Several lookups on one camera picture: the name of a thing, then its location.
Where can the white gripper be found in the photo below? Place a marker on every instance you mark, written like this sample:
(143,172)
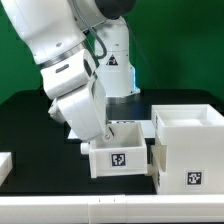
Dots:
(84,109)

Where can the white drawer cabinet box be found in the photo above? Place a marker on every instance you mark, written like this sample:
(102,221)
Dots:
(194,136)

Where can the white upside-down drawer with knob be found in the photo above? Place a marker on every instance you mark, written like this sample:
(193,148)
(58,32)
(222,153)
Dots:
(157,167)

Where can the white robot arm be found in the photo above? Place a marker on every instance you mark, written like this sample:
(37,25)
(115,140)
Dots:
(54,31)

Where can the white marker base plate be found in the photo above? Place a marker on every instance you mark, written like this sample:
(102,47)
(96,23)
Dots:
(147,128)

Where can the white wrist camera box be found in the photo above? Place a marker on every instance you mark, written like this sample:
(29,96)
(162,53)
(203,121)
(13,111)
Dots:
(65,77)

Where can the white front fence rail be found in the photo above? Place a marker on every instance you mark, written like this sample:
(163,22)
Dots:
(115,209)

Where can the white fence rail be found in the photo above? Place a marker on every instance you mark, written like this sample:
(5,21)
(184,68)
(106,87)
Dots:
(115,209)
(5,165)

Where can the white left fence rail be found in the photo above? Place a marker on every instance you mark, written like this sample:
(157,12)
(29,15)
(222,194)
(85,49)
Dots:
(5,165)

